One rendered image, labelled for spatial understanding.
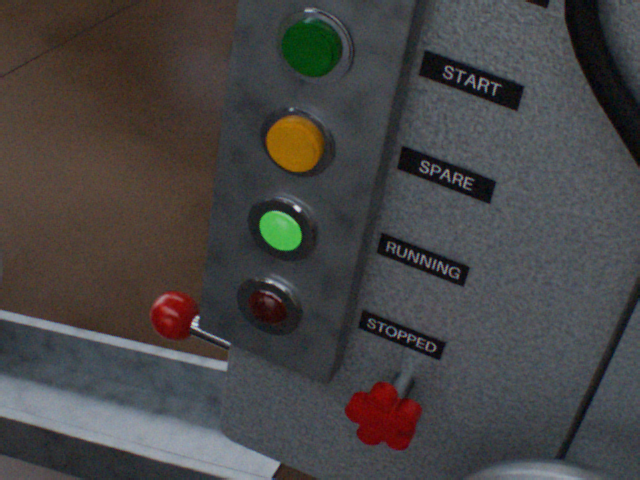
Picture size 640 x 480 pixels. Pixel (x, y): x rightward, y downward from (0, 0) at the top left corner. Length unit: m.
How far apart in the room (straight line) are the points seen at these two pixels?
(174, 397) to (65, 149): 1.93
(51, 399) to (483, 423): 0.48
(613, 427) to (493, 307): 0.10
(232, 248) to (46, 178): 2.18
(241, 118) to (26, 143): 2.35
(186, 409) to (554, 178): 0.51
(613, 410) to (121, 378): 0.51
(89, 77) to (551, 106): 2.70
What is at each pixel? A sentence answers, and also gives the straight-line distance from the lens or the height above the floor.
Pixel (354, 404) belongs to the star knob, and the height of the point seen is 1.23.
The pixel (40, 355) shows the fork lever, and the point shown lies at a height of 0.91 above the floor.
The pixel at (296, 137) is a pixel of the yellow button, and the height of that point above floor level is 1.36.
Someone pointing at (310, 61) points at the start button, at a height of 1.40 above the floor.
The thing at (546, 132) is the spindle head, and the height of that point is 1.39.
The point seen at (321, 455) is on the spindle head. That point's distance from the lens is 0.65.
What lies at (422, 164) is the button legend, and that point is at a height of 1.35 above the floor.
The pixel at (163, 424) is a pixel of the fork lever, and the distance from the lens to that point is 0.91.
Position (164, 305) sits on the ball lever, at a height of 1.17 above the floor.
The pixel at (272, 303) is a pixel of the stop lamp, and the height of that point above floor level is 1.26.
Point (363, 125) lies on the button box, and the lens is 0.48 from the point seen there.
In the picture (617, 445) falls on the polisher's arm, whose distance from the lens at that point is 0.59.
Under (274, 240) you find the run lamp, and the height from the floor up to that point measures 1.30.
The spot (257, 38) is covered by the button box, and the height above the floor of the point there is 1.40.
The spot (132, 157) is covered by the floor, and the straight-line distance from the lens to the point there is 2.80.
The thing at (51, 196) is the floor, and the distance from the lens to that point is 2.66.
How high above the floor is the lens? 1.63
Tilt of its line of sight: 39 degrees down
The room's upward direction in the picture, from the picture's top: 12 degrees clockwise
